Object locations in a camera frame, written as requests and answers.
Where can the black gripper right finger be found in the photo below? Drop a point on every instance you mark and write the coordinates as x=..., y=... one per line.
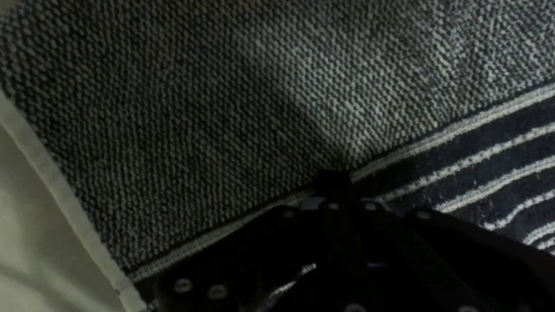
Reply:
x=440, y=265

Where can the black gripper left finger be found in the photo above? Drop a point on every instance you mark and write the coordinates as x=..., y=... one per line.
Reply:
x=272, y=260

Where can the blue grey speckled towel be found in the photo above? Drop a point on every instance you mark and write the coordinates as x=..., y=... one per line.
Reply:
x=202, y=114

